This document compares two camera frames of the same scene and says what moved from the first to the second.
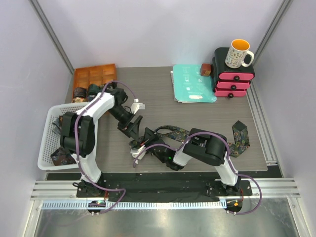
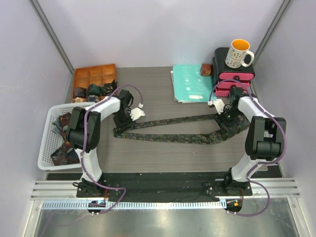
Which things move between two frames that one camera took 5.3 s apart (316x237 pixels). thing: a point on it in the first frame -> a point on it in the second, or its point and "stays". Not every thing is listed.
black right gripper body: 151,149 -> 228,117
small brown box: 206,69 stays
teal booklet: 190,87 stays
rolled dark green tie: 93,90 stays
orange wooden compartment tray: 98,74 stays
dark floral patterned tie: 240,143 -> 236,123
